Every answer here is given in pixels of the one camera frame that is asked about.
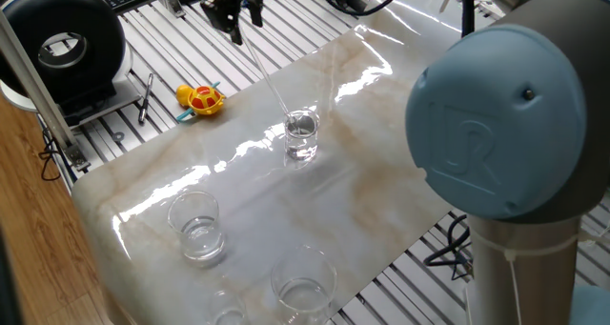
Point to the clear glass stirring rod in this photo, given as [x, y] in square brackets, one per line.
[267, 77]

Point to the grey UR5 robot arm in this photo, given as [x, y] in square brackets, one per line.
[495, 125]

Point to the small water-filled glass beaker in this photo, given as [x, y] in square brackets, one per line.
[301, 146]

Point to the medium glass beaker with water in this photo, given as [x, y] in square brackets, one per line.
[200, 241]

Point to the large glass beaker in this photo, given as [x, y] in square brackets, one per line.
[302, 296]

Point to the tiny empty glass beaker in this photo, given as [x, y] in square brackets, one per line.
[229, 313]

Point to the yellow orange toy turtle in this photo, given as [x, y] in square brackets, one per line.
[205, 101]

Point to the black pen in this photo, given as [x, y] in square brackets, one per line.
[145, 98]

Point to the metal washer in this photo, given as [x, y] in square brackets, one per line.
[118, 136]

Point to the marble pattern table mat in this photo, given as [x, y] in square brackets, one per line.
[295, 210]

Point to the aluminium frame bar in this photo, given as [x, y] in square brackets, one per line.
[38, 87]

